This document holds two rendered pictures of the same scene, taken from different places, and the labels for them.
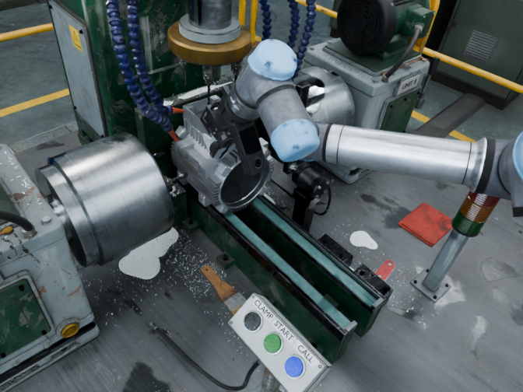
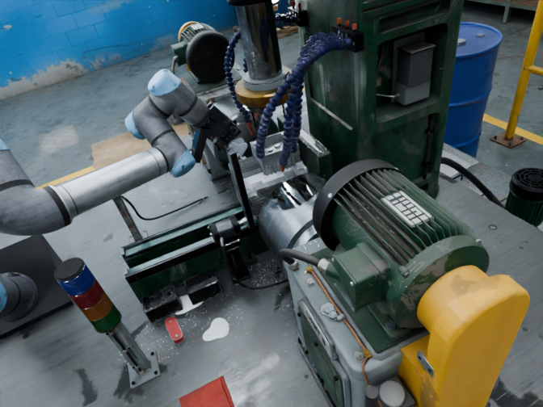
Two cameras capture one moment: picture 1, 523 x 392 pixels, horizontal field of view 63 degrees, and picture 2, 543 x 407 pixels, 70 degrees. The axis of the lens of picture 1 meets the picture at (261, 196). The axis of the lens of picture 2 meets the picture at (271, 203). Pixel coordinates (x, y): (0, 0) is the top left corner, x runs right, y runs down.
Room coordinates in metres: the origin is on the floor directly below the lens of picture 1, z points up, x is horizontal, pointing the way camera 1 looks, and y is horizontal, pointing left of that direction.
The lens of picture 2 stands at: (1.37, -0.76, 1.74)
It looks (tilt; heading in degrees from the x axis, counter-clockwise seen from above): 39 degrees down; 121
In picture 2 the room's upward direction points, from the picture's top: 12 degrees counter-clockwise
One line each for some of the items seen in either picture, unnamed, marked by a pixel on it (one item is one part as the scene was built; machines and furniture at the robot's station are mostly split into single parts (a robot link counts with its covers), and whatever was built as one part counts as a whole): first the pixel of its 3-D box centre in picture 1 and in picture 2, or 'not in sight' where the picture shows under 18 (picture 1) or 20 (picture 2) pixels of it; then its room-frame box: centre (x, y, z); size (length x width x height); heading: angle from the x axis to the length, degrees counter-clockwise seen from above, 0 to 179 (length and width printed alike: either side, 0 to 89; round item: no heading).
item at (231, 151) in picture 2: (296, 131); (241, 190); (0.88, -0.07, 1.12); 0.04 x 0.03 x 0.26; 46
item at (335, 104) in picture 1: (308, 112); (321, 238); (1.11, -0.11, 1.04); 0.41 x 0.25 x 0.25; 136
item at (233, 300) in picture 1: (227, 293); not in sight; (0.60, 0.06, 0.80); 0.21 x 0.05 x 0.01; 45
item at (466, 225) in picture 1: (469, 219); (103, 315); (0.71, -0.47, 1.05); 0.06 x 0.06 x 0.04
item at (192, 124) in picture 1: (213, 123); (275, 153); (0.89, 0.14, 1.11); 0.12 x 0.11 x 0.07; 44
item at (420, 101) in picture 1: (416, 82); (380, 400); (1.33, -0.47, 1.07); 0.08 x 0.07 x 0.20; 46
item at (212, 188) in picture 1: (222, 161); (268, 182); (0.86, 0.11, 1.01); 0.20 x 0.19 x 0.19; 44
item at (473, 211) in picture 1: (478, 205); (94, 303); (0.71, -0.47, 1.10); 0.06 x 0.06 x 0.04
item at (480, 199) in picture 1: (487, 190); (85, 291); (0.71, -0.47, 1.14); 0.06 x 0.06 x 0.04
